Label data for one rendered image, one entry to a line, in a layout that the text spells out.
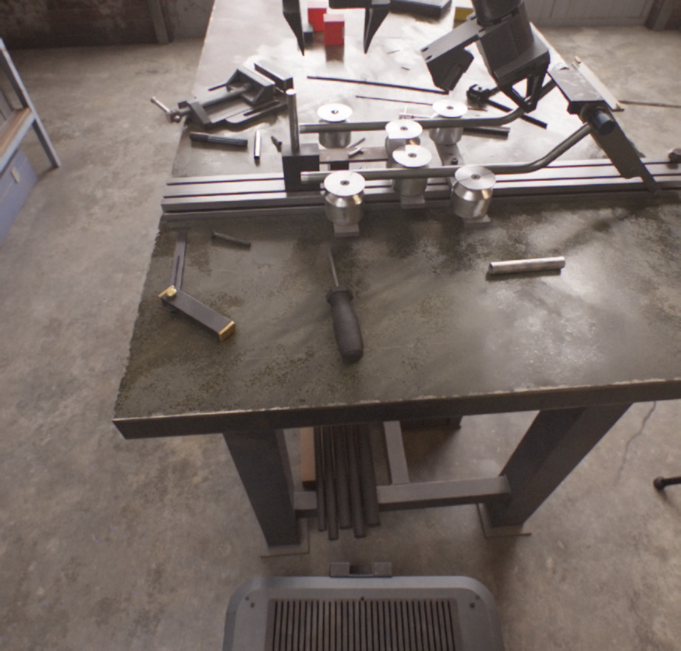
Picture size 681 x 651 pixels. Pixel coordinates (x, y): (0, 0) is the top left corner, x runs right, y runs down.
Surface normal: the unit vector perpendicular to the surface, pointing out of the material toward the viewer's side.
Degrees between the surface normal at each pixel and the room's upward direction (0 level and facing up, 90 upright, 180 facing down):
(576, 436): 90
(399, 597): 0
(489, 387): 0
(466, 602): 0
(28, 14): 90
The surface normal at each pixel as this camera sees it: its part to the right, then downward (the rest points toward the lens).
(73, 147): 0.00, -0.65
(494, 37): 0.08, 0.76
